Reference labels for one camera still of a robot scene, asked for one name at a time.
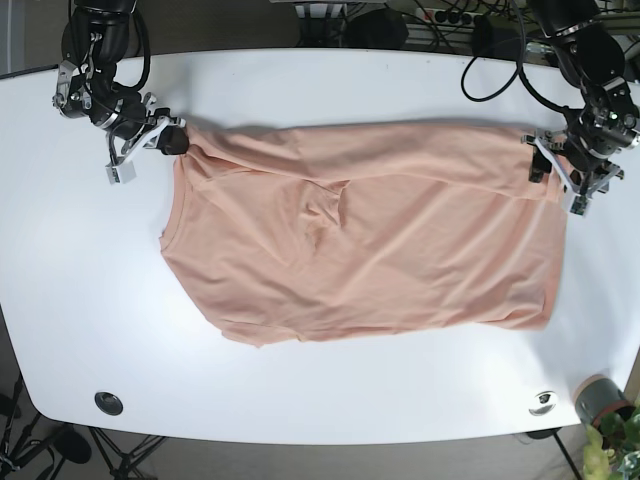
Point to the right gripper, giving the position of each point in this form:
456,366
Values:
130,116

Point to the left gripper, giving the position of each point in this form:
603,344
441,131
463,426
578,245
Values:
587,143

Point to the peach T-shirt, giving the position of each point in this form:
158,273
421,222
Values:
329,233

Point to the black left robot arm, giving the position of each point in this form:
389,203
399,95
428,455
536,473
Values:
591,60

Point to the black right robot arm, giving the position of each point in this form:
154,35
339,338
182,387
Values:
95,40

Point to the grey plant pot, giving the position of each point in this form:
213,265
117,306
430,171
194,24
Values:
597,396

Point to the silver table grommet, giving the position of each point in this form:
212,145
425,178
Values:
543,403

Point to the black table grommet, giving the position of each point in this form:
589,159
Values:
108,403

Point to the green potted plant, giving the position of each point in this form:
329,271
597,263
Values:
612,450

